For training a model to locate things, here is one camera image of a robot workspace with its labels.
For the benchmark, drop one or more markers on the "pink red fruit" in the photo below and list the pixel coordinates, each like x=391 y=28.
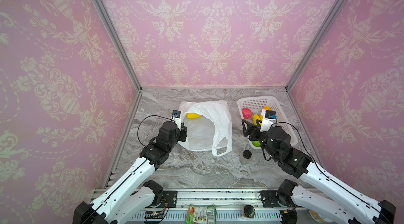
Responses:
x=247 y=113

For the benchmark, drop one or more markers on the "white plastic bag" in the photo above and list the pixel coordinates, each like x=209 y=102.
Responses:
x=212 y=132

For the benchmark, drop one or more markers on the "green snack packet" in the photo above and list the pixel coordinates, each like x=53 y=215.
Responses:
x=201 y=214

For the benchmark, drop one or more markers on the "yellow banana fruit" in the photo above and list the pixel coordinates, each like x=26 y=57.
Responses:
x=193 y=115

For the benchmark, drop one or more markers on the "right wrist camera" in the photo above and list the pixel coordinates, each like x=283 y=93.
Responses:
x=269 y=119

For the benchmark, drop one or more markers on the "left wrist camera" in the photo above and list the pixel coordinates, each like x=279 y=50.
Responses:
x=176 y=116

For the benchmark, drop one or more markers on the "right aluminium corner post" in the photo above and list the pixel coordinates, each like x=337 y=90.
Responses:
x=333 y=13

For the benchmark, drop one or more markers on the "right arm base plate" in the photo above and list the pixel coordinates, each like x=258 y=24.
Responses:
x=269 y=199

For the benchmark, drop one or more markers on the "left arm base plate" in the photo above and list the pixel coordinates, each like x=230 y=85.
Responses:
x=168 y=199

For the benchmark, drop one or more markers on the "tin can pull tab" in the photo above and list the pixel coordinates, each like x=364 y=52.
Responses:
x=315 y=216

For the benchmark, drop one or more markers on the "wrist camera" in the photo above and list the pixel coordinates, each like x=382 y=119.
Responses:
x=269 y=119
x=176 y=116

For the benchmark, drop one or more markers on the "aluminium front rail frame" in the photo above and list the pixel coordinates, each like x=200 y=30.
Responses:
x=229 y=205

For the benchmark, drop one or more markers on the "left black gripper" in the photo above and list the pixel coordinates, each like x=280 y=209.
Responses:
x=183 y=131

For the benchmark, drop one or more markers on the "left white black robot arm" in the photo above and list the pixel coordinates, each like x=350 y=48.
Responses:
x=132 y=193

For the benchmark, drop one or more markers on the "black lid jar front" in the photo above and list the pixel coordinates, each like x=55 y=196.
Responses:
x=248 y=212

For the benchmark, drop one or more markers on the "aluminium corner post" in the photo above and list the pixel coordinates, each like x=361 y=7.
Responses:
x=112 y=32
x=333 y=13

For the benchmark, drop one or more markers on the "white perforated plastic basket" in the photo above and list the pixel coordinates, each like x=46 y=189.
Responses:
x=257 y=104

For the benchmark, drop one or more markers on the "clear jar black lid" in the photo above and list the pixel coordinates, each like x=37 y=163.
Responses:
x=245 y=157

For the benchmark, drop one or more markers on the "left aluminium corner post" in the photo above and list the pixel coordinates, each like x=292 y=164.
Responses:
x=112 y=32

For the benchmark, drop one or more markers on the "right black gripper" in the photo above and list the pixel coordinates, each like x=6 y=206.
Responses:
x=250 y=132

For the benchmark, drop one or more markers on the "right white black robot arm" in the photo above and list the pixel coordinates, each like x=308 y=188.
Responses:
x=342 y=204

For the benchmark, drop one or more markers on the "green fruit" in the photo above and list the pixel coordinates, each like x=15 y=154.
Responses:
x=256 y=143

